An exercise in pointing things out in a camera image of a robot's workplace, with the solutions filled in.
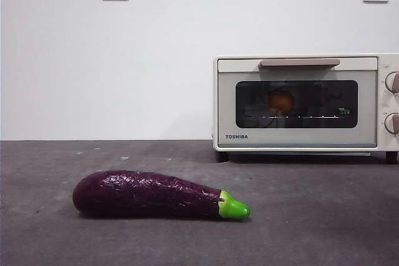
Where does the oven door with beige handle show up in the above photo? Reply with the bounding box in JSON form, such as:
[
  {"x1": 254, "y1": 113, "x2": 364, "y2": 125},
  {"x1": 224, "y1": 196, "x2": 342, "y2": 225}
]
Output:
[{"x1": 217, "y1": 57, "x2": 378, "y2": 149}]

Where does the brown potato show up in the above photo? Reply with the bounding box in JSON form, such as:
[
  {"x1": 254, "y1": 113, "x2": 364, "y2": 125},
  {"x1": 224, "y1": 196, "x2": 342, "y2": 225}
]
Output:
[{"x1": 267, "y1": 90, "x2": 294, "y2": 114}]

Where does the cream Toshiba toaster oven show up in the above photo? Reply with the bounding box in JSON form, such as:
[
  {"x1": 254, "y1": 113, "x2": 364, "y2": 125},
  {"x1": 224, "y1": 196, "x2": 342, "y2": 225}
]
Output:
[{"x1": 213, "y1": 53, "x2": 399, "y2": 164}]

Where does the round beige oven knob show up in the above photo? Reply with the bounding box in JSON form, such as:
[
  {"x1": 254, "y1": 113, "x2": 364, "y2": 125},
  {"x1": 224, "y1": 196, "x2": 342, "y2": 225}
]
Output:
[
  {"x1": 385, "y1": 72, "x2": 399, "y2": 94},
  {"x1": 383, "y1": 113, "x2": 399, "y2": 135}
]

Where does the purple eggplant with green stem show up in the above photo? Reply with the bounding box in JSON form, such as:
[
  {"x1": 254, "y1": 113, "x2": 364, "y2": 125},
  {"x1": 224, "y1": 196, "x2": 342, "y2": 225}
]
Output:
[{"x1": 72, "y1": 169, "x2": 252, "y2": 221}]

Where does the metal wire oven rack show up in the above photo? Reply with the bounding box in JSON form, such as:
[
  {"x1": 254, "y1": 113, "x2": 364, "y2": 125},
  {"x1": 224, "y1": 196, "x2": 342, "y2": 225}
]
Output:
[{"x1": 244, "y1": 113, "x2": 342, "y2": 121}]

